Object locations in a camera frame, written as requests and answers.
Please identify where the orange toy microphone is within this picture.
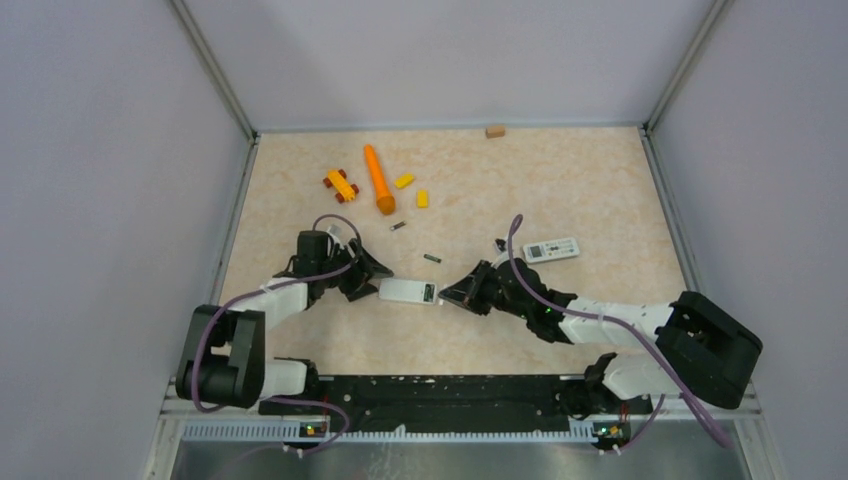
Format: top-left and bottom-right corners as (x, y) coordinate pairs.
(363, 144), (396, 215)

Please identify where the yellow block lower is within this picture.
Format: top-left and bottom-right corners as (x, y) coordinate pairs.
(416, 189), (429, 209)

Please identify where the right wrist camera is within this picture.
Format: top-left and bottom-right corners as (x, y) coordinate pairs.
(492, 238), (515, 268)

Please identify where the white air conditioner remote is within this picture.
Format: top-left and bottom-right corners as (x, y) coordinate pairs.
(522, 237), (580, 264)

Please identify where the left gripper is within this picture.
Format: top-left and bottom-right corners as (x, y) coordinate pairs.
(318, 238), (392, 301)

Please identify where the white remote with dark screen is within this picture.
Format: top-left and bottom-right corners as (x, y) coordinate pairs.
(378, 278), (437, 305)

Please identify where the brown wooden block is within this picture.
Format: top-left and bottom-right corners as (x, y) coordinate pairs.
(485, 125), (506, 139)

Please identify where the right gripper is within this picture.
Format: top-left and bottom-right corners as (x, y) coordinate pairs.
(441, 259), (531, 319)

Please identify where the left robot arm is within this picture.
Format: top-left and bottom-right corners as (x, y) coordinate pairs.
(175, 230), (394, 414)

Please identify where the yellow block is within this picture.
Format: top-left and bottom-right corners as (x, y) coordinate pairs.
(416, 189), (429, 209)
(394, 173), (416, 190)

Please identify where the yellow block upper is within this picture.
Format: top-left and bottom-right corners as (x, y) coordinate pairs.
(394, 173), (416, 190)

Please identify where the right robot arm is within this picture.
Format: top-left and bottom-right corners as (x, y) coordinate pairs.
(438, 259), (763, 412)

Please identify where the yellow toy car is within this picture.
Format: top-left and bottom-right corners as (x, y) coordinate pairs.
(323, 169), (359, 204)

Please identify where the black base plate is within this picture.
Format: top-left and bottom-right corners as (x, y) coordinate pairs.
(299, 375), (654, 434)

